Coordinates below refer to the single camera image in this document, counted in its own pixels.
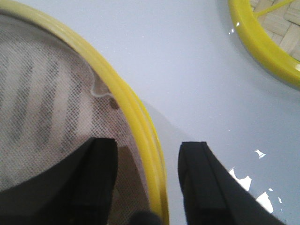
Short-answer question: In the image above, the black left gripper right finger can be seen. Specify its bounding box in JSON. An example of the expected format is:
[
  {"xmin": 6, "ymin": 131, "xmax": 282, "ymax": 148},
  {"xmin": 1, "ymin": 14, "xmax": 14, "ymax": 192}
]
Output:
[{"xmin": 178, "ymin": 142, "xmax": 282, "ymax": 225}]

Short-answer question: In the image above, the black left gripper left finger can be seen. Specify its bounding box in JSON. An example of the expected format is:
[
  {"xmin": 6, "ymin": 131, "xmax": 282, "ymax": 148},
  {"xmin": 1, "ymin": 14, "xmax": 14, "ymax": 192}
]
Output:
[{"xmin": 0, "ymin": 137, "xmax": 161, "ymax": 225}]

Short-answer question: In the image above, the bamboo steamer tray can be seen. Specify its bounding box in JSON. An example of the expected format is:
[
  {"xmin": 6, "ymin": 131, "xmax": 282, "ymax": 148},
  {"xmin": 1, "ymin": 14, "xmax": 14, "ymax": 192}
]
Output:
[{"xmin": 0, "ymin": 0, "xmax": 170, "ymax": 225}]

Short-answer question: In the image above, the woven bamboo steamer lid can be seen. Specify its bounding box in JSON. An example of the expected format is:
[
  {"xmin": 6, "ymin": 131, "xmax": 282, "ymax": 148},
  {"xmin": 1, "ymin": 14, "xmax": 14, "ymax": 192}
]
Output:
[{"xmin": 228, "ymin": 0, "xmax": 300, "ymax": 88}]

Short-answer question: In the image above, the white liner cloth left tray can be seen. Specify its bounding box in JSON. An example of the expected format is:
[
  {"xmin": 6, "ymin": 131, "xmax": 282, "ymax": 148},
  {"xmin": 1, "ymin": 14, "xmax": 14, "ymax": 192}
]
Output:
[{"xmin": 0, "ymin": 14, "xmax": 150, "ymax": 225}]

